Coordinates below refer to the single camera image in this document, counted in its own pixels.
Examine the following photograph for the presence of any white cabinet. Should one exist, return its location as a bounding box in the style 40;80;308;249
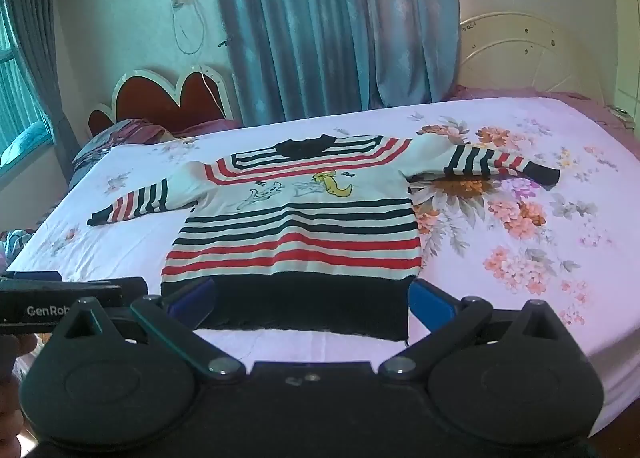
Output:
612;0;640;110

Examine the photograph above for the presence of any grey curtain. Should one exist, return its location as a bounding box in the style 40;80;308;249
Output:
0;0;82;170

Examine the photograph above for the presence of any blue curtain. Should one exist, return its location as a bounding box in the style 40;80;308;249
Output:
207;0;462;125

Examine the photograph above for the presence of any red scalloped headboard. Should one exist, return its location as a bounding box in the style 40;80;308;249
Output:
87;69;237;139

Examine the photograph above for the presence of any white cable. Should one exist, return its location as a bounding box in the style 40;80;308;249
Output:
172;0;227;119

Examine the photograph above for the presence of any crumpled patterned quilt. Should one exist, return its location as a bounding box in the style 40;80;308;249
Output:
0;228;36;270

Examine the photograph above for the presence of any striped knit sweater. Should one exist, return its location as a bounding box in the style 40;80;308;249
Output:
87;134;561;342

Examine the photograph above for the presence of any folded bedding pile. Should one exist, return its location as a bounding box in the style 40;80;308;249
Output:
69;118;172;175

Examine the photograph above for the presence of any teal cushion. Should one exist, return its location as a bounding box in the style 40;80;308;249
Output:
0;121;53;166

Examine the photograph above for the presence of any pink pillow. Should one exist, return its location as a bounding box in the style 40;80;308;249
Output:
167;118;244;137

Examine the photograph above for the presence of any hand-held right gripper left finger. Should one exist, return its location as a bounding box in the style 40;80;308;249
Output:
52;279;247;384

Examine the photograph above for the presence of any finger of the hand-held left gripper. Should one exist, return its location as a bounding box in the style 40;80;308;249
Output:
0;271;149;311

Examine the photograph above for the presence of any cream headboard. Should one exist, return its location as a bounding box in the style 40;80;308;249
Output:
457;12;609;102

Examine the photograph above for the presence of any window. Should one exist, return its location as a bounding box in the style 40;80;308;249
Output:
0;0;53;170

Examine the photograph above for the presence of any floral pink bed sheet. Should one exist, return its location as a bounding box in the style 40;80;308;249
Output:
5;97;640;439

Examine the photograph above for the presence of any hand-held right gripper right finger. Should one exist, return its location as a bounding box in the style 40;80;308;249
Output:
378;279;581;384

